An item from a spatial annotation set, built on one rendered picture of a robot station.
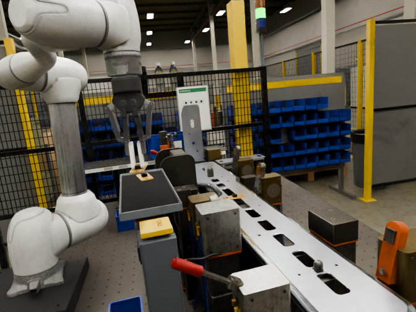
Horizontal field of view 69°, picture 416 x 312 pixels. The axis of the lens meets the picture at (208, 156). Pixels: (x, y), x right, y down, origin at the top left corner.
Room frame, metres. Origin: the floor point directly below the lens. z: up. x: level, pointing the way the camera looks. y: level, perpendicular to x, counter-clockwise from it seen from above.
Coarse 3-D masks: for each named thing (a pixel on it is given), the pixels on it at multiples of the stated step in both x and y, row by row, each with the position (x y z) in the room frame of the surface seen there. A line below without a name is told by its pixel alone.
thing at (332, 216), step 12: (312, 216) 0.84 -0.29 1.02; (324, 216) 0.81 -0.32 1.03; (336, 216) 0.80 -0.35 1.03; (348, 216) 0.80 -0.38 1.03; (312, 228) 0.85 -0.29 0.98; (324, 228) 0.79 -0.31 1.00; (336, 228) 0.75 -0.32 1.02; (348, 228) 0.76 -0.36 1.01; (324, 240) 0.79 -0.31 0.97; (336, 240) 0.75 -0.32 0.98; (348, 240) 0.76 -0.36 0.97; (348, 252) 0.77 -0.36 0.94; (336, 288) 0.76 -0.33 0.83
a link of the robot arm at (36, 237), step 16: (32, 208) 1.11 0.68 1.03; (16, 224) 1.02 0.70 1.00; (32, 224) 1.03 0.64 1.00; (48, 224) 1.06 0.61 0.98; (64, 224) 1.12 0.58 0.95; (16, 240) 1.00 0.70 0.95; (32, 240) 1.01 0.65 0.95; (48, 240) 1.05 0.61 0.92; (64, 240) 1.10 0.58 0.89; (16, 256) 1.00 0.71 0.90; (32, 256) 1.00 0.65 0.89; (48, 256) 1.04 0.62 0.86; (16, 272) 1.00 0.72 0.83; (32, 272) 1.00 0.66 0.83
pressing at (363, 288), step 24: (216, 168) 1.59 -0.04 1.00; (216, 192) 1.20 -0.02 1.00; (240, 192) 1.17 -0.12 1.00; (240, 216) 0.93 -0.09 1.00; (264, 216) 0.91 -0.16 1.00; (264, 240) 0.76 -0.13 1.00; (312, 240) 0.73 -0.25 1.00; (264, 264) 0.65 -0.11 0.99; (288, 264) 0.63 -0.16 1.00; (336, 264) 0.62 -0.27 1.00; (312, 288) 0.54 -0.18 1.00; (360, 288) 0.53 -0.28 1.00; (384, 288) 0.52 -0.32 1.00
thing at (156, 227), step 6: (144, 222) 0.57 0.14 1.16; (150, 222) 0.57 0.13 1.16; (156, 222) 0.57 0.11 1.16; (162, 222) 0.56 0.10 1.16; (168, 222) 0.56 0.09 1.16; (144, 228) 0.54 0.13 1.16; (150, 228) 0.54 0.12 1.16; (156, 228) 0.54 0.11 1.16; (162, 228) 0.54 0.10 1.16; (168, 228) 0.54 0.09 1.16; (144, 234) 0.52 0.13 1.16; (150, 234) 0.53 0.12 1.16; (156, 234) 0.53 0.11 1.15; (162, 234) 0.53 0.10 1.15
